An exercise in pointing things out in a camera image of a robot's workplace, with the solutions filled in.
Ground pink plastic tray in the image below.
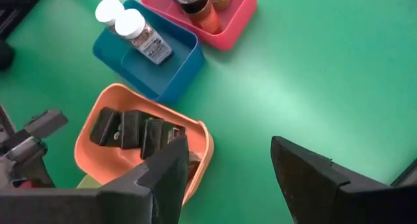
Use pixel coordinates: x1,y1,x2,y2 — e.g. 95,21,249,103
74,83,215,207

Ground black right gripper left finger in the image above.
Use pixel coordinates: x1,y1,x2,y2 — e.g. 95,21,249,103
0,135,190,224

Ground white-lidded bagel seasoning jar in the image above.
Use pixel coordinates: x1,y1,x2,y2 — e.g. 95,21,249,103
113,8,174,66
94,0,126,35

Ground blue plastic bin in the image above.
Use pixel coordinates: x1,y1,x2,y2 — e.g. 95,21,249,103
92,0,206,104

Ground black aluminium rig frame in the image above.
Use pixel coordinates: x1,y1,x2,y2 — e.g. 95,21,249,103
390,158,417,188

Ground yellow plastic bin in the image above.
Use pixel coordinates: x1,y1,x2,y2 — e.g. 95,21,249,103
76,174,102,189

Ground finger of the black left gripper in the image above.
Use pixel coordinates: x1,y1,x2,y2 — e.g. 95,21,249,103
23,108,69,141
5,137,49,163

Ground pink plastic bin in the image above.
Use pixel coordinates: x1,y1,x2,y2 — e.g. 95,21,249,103
140,0,259,51

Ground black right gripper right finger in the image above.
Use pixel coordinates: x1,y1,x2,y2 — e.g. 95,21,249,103
270,136,417,224

